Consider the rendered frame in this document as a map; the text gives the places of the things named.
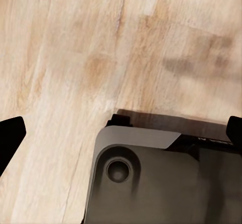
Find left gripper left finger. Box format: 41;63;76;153
0;116;26;177

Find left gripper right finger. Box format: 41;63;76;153
226;116;242;157

